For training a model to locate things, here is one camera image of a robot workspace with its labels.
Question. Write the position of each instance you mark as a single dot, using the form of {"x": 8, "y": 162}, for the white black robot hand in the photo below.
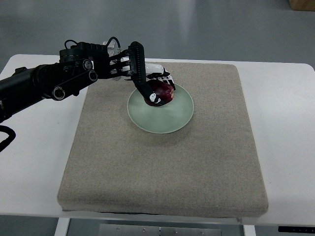
{"x": 151, "y": 71}

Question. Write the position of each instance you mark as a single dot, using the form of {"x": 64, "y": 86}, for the dark red apple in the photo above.
{"x": 162, "y": 92}

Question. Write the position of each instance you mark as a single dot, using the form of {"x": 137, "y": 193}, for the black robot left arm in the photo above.
{"x": 79, "y": 66}

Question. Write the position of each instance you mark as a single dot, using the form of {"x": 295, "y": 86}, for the light green plate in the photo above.
{"x": 161, "y": 120}

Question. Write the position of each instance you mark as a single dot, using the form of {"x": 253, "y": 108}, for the clear square floor socket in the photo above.
{"x": 110, "y": 45}

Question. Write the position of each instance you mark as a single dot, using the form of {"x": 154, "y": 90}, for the beige fabric cushion mat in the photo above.
{"x": 209, "y": 168}

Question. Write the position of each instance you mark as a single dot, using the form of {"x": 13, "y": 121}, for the white table leg left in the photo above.
{"x": 62, "y": 227}

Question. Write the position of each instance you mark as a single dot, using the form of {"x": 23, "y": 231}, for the white table leg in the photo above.
{"x": 62, "y": 227}
{"x": 249, "y": 230}

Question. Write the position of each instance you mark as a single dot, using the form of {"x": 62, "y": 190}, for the brown cardboard box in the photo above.
{"x": 302, "y": 5}

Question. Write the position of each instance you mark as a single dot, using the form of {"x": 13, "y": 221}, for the white table leg right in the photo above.
{"x": 249, "y": 230}

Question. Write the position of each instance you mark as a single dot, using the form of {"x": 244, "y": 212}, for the black table control panel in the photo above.
{"x": 296, "y": 229}

